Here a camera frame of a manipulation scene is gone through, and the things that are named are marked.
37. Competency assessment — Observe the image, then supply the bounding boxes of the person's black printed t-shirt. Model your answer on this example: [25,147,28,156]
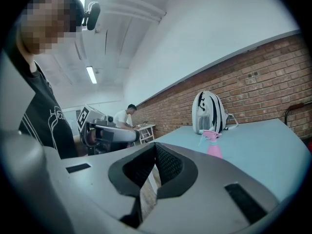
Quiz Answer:
[18,61,79,160]

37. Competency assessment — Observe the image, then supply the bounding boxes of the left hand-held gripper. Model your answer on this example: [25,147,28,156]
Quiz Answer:
[77,104,141,156]

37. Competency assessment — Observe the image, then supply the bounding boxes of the pink spray bottle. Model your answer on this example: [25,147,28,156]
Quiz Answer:
[197,130,223,159]

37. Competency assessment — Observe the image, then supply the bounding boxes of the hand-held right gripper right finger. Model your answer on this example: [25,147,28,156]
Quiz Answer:
[155,142,199,200]

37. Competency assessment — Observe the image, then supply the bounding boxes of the white ceiling pipes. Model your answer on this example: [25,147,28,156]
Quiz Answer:
[92,0,167,23]

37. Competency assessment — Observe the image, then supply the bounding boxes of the person's head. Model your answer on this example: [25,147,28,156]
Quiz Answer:
[17,0,85,69]

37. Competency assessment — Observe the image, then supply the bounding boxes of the white and black backpack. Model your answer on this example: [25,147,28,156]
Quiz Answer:
[192,90,240,135]

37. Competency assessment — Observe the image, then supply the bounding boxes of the black head-mounted camera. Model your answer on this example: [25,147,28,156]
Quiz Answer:
[82,2,101,31]

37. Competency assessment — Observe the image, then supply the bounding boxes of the dark metal chair frame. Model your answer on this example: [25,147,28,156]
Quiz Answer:
[283,103,312,141]

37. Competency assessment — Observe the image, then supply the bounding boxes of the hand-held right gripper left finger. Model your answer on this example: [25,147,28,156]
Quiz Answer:
[108,142,156,230]

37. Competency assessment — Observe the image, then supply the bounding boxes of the white desk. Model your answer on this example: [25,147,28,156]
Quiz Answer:
[133,123,157,145]

